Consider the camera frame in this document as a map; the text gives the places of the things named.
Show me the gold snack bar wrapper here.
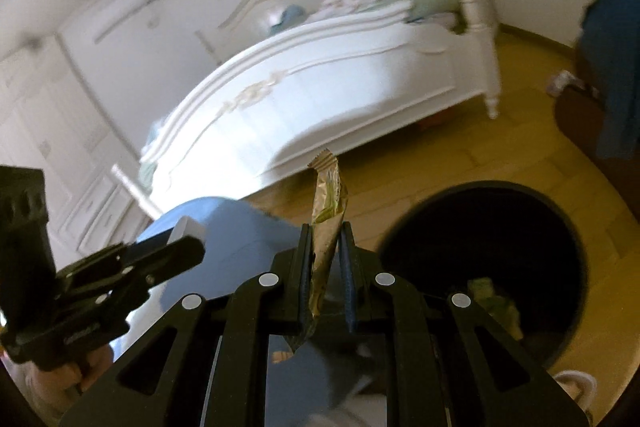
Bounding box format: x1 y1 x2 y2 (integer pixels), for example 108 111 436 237
288 150 348 353

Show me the white medicine box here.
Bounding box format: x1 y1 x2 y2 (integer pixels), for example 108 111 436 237
167 216 206 244

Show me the black trash bin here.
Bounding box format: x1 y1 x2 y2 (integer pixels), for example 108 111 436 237
378 180 588 367

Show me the person's left hand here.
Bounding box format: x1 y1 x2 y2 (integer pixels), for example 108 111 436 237
22 345 114 426

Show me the round blue table cloth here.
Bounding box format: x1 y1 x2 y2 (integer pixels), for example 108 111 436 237
106 196 386 427

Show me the white drawer cabinet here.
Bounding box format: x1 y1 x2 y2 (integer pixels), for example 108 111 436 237
1 37 151 267

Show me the light green bedding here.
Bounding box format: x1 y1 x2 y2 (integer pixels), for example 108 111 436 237
268 0 460 37

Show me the white carved bed frame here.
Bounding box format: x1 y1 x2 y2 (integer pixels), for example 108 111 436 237
112 0 501 218

